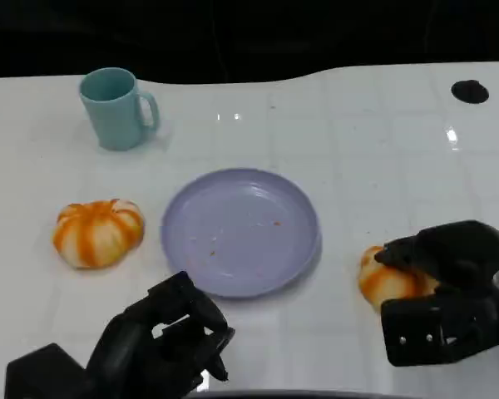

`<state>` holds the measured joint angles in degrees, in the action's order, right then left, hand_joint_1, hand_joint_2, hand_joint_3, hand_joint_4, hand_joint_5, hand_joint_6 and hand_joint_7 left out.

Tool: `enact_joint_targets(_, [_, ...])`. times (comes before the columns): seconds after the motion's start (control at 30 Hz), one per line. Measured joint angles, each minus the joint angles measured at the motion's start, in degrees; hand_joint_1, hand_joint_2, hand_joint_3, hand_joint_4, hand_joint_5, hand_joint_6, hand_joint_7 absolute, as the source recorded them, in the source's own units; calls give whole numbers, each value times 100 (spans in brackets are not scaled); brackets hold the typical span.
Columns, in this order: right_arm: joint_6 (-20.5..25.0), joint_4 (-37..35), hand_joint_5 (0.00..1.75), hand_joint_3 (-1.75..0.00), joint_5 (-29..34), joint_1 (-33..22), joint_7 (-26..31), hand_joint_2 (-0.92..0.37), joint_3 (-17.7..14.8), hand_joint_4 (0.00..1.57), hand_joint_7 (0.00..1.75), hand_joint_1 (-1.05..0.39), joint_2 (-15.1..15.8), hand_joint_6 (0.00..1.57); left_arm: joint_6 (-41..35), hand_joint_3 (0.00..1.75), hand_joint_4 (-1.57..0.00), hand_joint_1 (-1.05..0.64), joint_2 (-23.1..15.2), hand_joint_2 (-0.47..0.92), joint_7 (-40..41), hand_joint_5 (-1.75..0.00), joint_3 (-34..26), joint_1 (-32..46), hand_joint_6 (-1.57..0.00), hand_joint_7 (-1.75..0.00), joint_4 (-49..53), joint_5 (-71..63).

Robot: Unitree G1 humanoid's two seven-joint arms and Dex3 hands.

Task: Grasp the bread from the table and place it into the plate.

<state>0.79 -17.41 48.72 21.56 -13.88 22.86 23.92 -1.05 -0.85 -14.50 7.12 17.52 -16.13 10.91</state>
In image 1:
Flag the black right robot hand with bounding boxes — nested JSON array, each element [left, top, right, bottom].
[[376, 219, 499, 369]]

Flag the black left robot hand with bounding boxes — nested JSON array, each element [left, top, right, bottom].
[[85, 270, 236, 399]]

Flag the black table grommet hole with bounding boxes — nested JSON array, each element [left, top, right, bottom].
[[451, 79, 491, 104]]

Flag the lilac plate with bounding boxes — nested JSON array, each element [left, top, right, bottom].
[[161, 167, 322, 299]]

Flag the pale green mug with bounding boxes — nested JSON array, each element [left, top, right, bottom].
[[78, 66, 161, 151]]

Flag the black backdrop cloth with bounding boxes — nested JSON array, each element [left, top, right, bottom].
[[0, 0, 499, 85]]

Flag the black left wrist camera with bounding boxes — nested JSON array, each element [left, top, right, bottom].
[[6, 342, 93, 399]]

